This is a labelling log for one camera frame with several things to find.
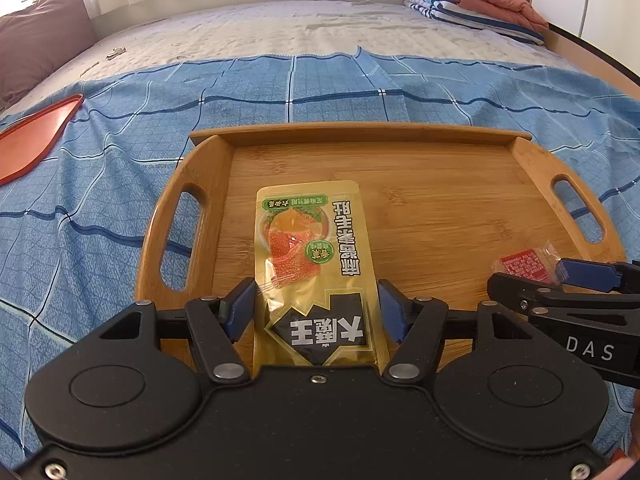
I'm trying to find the yellow snack packet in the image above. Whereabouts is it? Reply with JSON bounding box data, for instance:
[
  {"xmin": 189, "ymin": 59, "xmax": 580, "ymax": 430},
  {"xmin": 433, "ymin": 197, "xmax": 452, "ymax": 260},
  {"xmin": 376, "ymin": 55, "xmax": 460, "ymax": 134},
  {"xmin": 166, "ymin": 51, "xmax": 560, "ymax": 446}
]
[{"xmin": 252, "ymin": 180, "xmax": 388, "ymax": 368}]

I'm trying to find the mauve pillow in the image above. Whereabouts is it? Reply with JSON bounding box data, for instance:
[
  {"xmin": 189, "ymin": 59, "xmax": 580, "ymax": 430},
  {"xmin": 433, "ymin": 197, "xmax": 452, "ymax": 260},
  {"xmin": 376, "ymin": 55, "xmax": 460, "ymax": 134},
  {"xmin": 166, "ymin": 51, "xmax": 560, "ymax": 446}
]
[{"xmin": 0, "ymin": 0, "xmax": 98, "ymax": 111}]

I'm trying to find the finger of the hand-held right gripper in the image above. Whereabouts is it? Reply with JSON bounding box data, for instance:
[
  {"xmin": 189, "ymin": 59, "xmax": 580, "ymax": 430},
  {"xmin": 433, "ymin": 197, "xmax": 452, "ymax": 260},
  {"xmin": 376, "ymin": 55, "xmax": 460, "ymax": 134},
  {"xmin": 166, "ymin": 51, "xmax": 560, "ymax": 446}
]
[
  {"xmin": 486, "ymin": 272, "xmax": 640, "ymax": 322},
  {"xmin": 554, "ymin": 258, "xmax": 640, "ymax": 294}
]

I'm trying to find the wooden bed frame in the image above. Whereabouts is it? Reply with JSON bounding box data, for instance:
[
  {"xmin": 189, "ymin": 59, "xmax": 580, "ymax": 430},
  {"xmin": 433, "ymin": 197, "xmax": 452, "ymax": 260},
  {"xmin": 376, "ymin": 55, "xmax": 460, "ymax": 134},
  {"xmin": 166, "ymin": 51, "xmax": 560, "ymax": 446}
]
[{"xmin": 542, "ymin": 22, "xmax": 640, "ymax": 126}]

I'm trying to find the beige quilted mattress cover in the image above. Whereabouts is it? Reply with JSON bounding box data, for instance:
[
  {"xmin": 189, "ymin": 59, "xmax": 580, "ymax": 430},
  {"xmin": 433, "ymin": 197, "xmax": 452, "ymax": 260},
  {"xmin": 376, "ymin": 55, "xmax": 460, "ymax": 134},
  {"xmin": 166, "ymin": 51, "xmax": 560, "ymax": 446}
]
[{"xmin": 0, "ymin": 0, "xmax": 571, "ymax": 116}]

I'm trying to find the red plastic tray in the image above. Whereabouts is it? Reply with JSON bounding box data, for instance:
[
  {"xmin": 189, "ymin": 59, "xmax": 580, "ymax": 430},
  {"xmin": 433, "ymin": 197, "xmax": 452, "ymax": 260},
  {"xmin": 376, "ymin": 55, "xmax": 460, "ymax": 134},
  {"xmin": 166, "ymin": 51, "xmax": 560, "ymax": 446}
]
[{"xmin": 0, "ymin": 94, "xmax": 85, "ymax": 187}]

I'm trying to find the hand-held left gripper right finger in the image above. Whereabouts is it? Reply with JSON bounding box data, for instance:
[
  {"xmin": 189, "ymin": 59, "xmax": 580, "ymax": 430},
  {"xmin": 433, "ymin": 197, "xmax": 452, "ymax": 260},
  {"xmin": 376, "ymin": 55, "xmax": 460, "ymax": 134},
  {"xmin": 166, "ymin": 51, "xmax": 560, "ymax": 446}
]
[{"xmin": 377, "ymin": 279, "xmax": 538, "ymax": 385}]

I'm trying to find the blue striped folded blanket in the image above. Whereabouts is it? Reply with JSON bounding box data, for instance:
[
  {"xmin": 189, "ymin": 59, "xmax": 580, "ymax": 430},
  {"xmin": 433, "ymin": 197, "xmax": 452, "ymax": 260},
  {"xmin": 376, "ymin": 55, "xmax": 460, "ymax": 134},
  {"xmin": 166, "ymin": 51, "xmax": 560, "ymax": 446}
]
[{"xmin": 402, "ymin": 0, "xmax": 546, "ymax": 46}]

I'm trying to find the blue checked bed sheet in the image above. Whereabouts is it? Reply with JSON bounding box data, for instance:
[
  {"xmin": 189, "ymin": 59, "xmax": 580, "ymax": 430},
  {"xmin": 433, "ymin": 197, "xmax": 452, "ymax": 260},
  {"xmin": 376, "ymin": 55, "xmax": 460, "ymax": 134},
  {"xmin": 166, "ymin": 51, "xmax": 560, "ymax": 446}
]
[{"xmin": 0, "ymin": 50, "xmax": 640, "ymax": 463}]

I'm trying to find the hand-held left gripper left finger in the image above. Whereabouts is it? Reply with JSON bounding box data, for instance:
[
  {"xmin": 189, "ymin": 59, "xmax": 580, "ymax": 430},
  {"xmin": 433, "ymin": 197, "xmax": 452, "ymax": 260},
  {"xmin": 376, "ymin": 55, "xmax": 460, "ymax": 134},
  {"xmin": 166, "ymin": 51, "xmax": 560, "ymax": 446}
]
[{"xmin": 100, "ymin": 277, "xmax": 258, "ymax": 385}]

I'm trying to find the wooden tray with handles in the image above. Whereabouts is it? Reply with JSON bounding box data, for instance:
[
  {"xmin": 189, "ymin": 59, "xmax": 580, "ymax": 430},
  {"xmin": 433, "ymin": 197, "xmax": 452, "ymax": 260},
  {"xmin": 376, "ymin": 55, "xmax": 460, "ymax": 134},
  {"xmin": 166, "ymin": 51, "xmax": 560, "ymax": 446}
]
[{"xmin": 134, "ymin": 121, "xmax": 628, "ymax": 368}]

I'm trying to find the small red snack packet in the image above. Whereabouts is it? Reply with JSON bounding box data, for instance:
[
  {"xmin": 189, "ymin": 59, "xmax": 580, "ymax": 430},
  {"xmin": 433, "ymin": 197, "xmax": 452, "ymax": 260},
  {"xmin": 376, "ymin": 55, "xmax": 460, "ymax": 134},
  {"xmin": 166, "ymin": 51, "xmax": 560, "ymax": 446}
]
[{"xmin": 490, "ymin": 240, "xmax": 560, "ymax": 284}]

